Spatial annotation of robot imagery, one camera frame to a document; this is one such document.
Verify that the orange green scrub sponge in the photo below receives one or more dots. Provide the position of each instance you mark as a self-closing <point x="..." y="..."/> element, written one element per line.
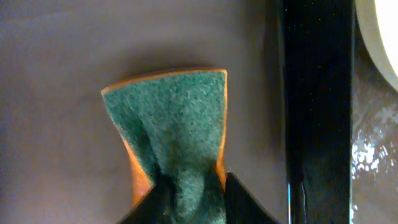
<point x="173" y="126"/>

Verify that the small dark brown tray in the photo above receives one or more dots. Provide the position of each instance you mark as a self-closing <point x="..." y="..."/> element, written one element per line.
<point x="288" y="125"/>

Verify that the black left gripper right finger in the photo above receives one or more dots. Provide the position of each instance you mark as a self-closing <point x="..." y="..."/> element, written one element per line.
<point x="241" y="207"/>

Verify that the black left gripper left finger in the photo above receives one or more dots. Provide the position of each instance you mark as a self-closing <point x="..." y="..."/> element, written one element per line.
<point x="155" y="207"/>

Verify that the large brown tray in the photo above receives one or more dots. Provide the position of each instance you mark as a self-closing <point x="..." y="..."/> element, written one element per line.
<point x="374" y="142"/>

